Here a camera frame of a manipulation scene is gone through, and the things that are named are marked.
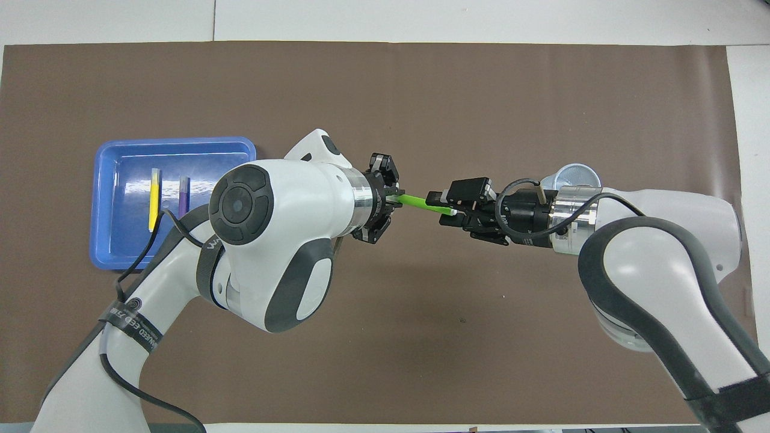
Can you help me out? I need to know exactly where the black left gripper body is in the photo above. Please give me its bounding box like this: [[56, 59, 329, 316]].
[[367, 173, 402, 228]]

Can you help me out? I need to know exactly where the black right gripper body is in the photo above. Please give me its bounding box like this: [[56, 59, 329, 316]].
[[484, 189, 557, 247]]

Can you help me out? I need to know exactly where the green pen white cap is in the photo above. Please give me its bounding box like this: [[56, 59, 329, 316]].
[[388, 194, 458, 216]]

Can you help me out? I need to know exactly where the yellow pen white cap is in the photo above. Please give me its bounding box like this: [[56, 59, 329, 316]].
[[148, 168, 162, 233]]

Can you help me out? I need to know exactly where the silver mesh pen cup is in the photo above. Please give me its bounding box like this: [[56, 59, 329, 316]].
[[540, 163, 602, 199]]

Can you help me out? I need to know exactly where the brown table mat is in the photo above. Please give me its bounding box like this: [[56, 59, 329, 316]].
[[0, 41, 759, 425]]

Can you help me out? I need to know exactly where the blue plastic tray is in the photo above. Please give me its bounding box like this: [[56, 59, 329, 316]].
[[89, 137, 257, 271]]

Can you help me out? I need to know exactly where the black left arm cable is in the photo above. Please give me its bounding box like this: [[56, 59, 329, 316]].
[[99, 207, 208, 433]]

